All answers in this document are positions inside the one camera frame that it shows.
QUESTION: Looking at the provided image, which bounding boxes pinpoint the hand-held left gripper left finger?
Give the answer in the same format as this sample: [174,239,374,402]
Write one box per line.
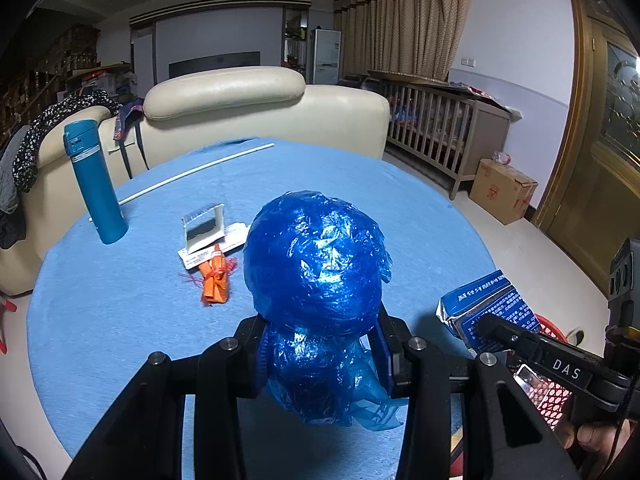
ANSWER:
[62,316,273,480]

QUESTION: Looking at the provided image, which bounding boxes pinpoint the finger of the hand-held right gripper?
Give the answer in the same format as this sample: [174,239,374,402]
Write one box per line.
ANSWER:
[472,312,633,408]

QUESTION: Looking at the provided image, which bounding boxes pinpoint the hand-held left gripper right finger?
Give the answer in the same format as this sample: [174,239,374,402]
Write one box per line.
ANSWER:
[372,305,583,480]

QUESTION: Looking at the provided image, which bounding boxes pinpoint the red plastic basket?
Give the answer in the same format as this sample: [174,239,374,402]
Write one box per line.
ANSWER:
[505,312,573,428]

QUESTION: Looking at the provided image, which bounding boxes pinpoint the orange wrapper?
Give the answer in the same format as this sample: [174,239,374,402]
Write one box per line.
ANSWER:
[179,244,238,307]

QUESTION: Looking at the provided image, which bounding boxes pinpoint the blue and white carton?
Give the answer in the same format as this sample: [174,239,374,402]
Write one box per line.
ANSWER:
[436,272,543,353]

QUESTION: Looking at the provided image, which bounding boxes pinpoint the blue plastic bag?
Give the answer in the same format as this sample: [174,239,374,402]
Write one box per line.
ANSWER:
[242,189,406,431]

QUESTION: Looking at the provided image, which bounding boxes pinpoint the silver medicine box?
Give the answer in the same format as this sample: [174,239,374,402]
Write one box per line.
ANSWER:
[181,202,226,256]

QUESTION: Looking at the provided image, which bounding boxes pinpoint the person's right hand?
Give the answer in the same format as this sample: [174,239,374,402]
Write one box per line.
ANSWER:
[557,417,633,466]

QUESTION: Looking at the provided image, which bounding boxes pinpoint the wooden door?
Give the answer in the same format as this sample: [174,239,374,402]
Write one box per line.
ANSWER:
[530,0,640,291]

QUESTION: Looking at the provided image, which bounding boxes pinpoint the blue tablecloth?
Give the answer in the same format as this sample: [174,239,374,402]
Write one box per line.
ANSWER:
[27,136,498,480]

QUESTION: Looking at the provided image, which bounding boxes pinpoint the cardboard box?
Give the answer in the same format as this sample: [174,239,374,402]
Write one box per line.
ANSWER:
[467,157,540,226]

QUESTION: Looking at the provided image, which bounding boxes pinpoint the wooden crib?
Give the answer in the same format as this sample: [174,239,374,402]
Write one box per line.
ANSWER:
[367,71,512,201]

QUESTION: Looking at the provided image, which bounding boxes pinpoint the thin white rod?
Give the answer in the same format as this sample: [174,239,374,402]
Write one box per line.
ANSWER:
[87,142,276,223]

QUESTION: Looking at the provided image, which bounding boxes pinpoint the teal thermos bottle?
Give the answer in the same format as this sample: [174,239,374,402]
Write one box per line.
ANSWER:
[62,119,128,246]

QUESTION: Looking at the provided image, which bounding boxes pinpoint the beige leather sofa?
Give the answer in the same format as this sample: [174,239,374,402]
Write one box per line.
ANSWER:
[0,66,391,297]

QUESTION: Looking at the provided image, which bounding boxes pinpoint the dark grey garment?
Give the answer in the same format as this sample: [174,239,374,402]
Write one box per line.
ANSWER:
[0,125,28,251]

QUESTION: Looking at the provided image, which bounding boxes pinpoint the black television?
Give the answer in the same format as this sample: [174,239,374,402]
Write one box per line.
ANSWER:
[169,51,262,79]

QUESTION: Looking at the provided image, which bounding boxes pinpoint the white standing air conditioner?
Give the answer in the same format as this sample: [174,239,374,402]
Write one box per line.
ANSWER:
[310,28,342,86]

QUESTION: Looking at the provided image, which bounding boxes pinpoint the black white patterned garment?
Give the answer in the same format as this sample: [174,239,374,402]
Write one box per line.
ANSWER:
[10,89,123,193]

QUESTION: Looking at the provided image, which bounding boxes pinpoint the display cabinet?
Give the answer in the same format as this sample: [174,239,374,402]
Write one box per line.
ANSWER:
[283,6,313,83]

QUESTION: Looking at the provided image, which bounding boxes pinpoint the beige striped curtain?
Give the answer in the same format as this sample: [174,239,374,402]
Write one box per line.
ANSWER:
[332,0,475,83]

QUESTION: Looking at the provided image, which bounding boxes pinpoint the dark wooden shelf unit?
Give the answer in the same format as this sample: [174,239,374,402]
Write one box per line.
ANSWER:
[0,22,101,131]

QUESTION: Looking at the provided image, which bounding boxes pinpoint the purple bag with strap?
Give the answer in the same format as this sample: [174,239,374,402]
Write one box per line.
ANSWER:
[114,99,148,181]

